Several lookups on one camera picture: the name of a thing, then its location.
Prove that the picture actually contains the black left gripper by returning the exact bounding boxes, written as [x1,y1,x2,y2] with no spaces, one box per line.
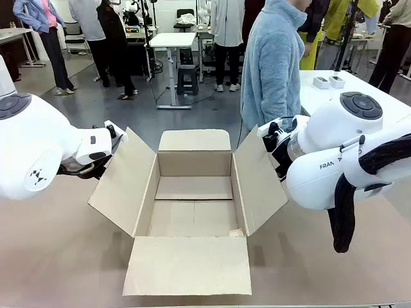
[86,155,113,180]

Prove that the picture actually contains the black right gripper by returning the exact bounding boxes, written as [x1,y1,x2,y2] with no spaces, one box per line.
[262,123,292,182]

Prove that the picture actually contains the brown cardboard box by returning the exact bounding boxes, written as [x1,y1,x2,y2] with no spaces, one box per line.
[88,126,289,296]

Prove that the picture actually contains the large white table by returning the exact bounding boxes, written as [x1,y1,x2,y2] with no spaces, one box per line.
[300,69,411,129]

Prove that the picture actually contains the person in blue fleece jacket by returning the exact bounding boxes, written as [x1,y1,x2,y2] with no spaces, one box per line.
[240,0,314,132]

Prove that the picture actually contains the black plastic stool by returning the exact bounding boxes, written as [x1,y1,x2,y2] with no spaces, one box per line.
[176,65,200,96]

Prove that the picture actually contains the black stand pole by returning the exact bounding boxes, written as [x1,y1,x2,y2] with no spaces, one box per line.
[333,0,359,73]

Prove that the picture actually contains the black tripod pole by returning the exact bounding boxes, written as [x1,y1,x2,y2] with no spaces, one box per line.
[142,0,157,83]

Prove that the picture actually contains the person in black apron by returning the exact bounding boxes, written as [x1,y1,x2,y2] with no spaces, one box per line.
[96,0,139,101]

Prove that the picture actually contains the black mesh chair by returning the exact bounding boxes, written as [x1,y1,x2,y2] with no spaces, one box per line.
[63,21,91,56]

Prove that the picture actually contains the person in white jacket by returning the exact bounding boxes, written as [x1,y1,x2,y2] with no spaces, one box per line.
[210,0,247,93]

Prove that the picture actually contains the white standing desk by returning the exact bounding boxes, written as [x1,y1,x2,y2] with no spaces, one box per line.
[149,31,197,110]

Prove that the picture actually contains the person in yellow jacket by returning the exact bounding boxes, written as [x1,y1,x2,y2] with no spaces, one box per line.
[300,0,380,71]

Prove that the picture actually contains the person in white shirt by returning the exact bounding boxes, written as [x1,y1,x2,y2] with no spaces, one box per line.
[68,0,112,88]

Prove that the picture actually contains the person in blue shirt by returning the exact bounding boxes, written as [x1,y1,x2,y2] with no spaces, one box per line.
[12,0,78,96]

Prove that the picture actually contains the grey side table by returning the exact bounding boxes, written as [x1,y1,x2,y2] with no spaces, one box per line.
[0,27,48,68]

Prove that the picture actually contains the person in beige top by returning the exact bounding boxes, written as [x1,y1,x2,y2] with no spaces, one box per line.
[368,0,411,94]

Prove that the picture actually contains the black office chair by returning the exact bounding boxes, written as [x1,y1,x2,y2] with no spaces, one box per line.
[174,8,197,33]

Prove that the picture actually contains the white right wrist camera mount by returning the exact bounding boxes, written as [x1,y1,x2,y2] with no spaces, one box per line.
[256,117,311,137]

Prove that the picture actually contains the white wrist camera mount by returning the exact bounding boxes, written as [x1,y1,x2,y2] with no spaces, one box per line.
[256,117,311,137]
[103,120,130,145]

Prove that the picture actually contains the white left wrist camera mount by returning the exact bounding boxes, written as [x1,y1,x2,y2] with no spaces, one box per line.
[103,120,130,145]

